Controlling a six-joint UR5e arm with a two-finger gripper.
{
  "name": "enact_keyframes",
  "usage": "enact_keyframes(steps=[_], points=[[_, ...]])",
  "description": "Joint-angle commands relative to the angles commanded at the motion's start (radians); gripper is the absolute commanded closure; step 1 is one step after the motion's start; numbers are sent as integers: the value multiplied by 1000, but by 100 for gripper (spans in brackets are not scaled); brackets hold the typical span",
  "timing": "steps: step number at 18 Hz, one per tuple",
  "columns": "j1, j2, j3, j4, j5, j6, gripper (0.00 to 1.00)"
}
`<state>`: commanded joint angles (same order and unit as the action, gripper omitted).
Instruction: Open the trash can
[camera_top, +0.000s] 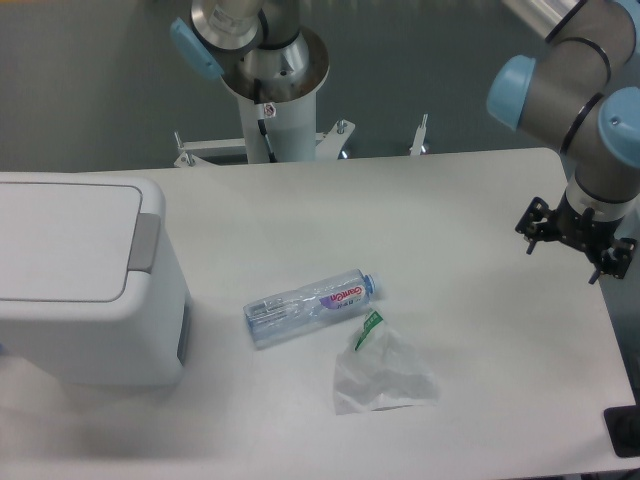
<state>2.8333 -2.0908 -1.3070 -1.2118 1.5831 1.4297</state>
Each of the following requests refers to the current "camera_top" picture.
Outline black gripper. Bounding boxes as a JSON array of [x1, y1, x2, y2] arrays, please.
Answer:
[[515, 194, 637, 285]]

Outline black pedestal cable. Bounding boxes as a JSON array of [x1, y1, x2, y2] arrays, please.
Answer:
[[252, 77, 279, 164]]

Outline white metal base frame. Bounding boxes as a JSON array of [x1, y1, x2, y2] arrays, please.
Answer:
[[172, 114, 431, 169]]

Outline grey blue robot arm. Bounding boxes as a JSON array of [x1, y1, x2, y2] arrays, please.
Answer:
[[169, 1, 639, 279]]

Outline crumpled clear plastic bag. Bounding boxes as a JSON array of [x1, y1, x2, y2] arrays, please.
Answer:
[[333, 308, 440, 415]]

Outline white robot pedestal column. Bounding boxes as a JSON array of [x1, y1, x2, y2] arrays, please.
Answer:
[[222, 26, 329, 134]]

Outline black device at table edge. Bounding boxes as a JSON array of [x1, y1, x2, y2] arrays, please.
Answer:
[[604, 405, 639, 458]]

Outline white plastic trash can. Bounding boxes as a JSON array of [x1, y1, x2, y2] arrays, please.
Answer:
[[1, 172, 191, 386]]

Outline clear plastic water bottle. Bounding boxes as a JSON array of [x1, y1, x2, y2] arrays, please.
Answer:
[[243, 269, 383, 349]]

